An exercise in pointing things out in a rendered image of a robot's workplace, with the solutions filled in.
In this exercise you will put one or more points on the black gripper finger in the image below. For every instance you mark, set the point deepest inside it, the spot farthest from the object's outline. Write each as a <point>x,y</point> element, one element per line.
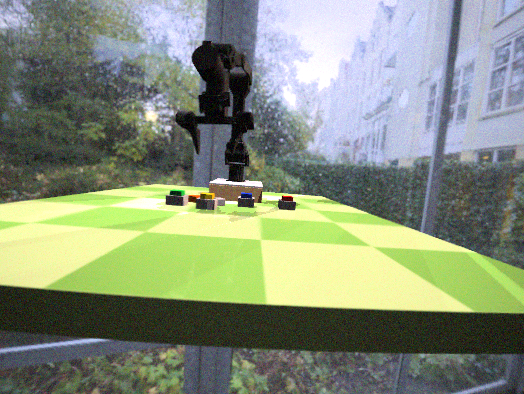
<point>238,130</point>
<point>195,134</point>

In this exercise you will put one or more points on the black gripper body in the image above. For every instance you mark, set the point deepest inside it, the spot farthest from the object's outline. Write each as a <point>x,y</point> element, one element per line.
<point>215,117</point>

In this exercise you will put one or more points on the green button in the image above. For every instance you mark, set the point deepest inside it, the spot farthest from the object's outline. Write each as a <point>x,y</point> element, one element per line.
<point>177,198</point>

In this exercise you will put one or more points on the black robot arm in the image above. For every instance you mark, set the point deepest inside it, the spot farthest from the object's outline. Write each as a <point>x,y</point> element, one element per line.
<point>210,60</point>

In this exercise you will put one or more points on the blue button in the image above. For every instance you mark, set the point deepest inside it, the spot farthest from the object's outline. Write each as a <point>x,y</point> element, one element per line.
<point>246,200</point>

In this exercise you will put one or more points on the red button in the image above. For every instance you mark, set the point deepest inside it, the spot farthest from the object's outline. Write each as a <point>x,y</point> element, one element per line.
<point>287,203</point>

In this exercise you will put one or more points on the yellow button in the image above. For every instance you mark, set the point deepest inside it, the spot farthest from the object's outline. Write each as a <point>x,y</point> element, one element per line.
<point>206,201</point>

